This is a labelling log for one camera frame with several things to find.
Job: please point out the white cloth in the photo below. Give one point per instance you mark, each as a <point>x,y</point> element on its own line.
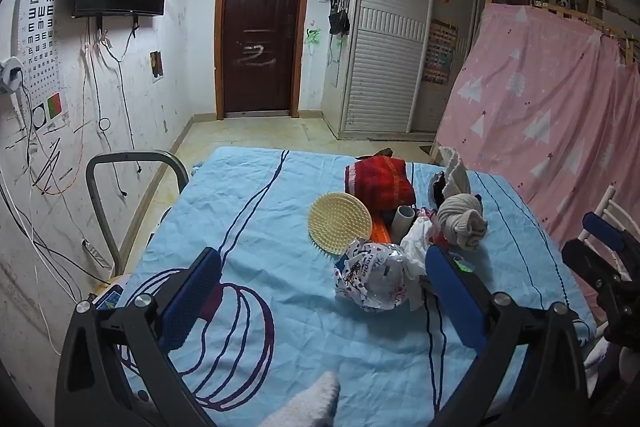
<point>456,172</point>

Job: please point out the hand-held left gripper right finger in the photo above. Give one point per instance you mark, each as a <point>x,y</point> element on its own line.
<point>452,297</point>

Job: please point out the yellow and blue box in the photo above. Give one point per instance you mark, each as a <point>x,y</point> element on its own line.
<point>110,294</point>

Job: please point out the white louvred wardrobe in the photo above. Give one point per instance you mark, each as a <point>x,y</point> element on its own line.
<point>385,57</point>

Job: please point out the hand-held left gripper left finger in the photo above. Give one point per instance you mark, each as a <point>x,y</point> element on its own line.
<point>192,292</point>

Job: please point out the dark cloth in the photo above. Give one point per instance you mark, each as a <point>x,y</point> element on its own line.
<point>437,187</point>

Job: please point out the grey metal chair frame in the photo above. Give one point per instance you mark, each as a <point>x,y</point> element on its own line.
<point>97,207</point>

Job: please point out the red towel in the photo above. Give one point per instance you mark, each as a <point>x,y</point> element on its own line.
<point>380,182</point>

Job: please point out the white plastic tube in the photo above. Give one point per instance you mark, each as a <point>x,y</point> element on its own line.
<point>402,219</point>

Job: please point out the cream oval bristle brush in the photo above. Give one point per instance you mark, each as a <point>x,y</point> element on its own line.
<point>337,222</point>

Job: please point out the green packet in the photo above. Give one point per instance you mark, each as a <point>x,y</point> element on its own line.
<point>462,264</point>

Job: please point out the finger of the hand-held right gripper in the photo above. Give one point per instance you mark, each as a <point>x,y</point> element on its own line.
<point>590,259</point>
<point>602,227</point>

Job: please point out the light blue bed sheet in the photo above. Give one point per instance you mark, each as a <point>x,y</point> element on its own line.
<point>280,217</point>

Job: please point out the person's left hand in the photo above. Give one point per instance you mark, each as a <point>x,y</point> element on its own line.
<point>312,404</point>

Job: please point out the dark brown door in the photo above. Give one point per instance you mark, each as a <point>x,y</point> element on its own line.
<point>260,27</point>

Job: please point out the colourful grid wall poster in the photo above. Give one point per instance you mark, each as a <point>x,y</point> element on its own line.
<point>440,52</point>

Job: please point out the printed plastic bag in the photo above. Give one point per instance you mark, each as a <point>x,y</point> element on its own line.
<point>372,277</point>

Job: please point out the pink tree print curtain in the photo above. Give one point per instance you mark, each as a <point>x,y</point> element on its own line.
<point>540,107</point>

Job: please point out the orange cardboard box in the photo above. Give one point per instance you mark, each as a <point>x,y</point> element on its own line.
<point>382,229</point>

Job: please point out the white slatted chair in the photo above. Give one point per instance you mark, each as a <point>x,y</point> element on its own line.
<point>602,207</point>

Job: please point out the beige sock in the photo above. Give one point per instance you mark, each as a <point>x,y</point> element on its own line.
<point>462,219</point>

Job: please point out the white wall device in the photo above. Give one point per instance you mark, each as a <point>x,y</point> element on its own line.
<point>10,74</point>

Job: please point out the eye chart poster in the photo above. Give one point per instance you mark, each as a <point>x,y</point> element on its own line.
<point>42,32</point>

